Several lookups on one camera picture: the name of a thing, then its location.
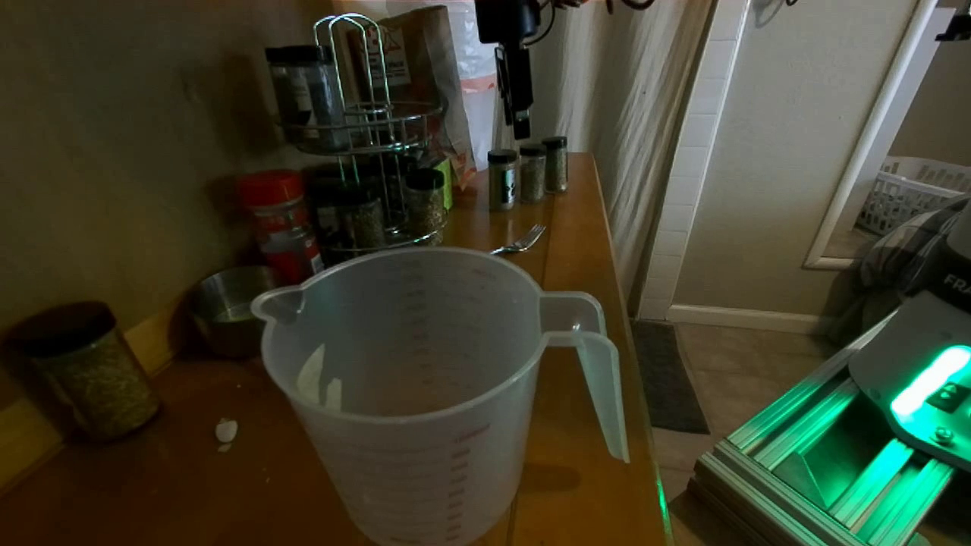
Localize grey cloth pile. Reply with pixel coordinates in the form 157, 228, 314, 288
814, 200, 949, 345

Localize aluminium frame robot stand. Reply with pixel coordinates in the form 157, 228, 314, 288
693, 290, 971, 546

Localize translucent plastic measuring jug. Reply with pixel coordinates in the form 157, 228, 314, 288
250, 246, 633, 546

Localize dark door mat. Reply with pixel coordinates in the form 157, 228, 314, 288
633, 319, 710, 438

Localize metal spoon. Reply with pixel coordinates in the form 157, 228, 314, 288
487, 222, 549, 262

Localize chrome wire spice rack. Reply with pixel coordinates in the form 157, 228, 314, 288
300, 13, 455, 256

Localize white door frame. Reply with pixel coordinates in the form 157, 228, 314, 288
634, 0, 757, 324

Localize red-lid plastic container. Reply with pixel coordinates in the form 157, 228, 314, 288
241, 171, 327, 288

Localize white laundry basket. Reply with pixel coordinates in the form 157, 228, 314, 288
854, 155, 971, 240

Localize white plastic bag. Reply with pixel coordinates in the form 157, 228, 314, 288
442, 0, 510, 171

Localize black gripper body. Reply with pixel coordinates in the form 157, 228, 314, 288
473, 0, 542, 49

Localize small metal bowl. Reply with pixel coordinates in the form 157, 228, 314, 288
186, 263, 284, 361

